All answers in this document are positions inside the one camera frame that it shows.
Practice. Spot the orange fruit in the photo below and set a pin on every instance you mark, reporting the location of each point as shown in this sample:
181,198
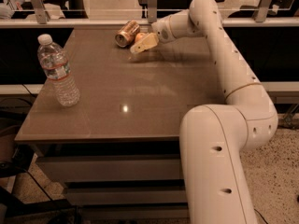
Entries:
139,36

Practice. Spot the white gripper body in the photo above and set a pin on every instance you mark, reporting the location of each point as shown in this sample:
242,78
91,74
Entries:
162,30

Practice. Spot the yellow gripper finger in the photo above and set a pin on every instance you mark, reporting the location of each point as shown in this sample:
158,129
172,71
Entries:
148,41

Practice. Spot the grey drawer cabinet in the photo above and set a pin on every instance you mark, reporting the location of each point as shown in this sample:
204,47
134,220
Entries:
116,151

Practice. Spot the clear plastic water bottle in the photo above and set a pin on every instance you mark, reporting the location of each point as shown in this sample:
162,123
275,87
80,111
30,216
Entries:
55,64

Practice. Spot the orange soda can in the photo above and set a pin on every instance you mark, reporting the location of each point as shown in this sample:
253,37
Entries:
126,35

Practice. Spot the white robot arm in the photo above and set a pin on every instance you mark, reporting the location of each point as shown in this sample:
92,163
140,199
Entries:
211,137

